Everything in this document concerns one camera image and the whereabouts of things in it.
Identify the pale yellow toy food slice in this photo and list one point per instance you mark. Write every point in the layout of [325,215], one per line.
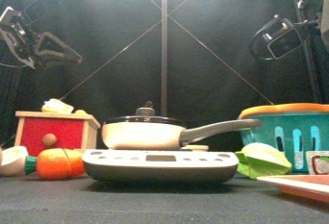
[56,106]

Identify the black pot lid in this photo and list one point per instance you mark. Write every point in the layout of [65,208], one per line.
[145,118]

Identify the teal basket orange rim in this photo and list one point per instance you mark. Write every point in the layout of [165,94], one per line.
[295,128]

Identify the orange toy carrot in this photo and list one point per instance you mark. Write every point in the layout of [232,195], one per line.
[57,163]

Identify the white toy onion half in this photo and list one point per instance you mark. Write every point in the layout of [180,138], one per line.
[12,160]

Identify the green toy lettuce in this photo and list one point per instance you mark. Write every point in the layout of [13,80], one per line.
[263,160]

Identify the small square toy block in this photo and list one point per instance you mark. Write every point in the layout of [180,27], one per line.
[317,163]

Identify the white toy induction stove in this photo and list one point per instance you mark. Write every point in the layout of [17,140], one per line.
[157,167]

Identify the pink cutting board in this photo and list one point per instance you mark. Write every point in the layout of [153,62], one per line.
[302,184]

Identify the grey frame pole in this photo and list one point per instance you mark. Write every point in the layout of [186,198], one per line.
[164,58]

